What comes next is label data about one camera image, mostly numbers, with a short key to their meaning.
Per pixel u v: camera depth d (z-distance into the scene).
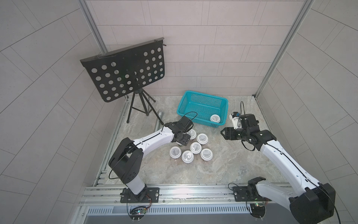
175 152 0.80
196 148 0.85
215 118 0.94
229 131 0.68
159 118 0.97
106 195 0.72
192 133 0.87
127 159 0.44
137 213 0.64
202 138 0.86
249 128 0.58
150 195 0.71
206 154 0.79
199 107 1.08
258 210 0.68
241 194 0.71
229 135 0.68
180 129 0.65
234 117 0.70
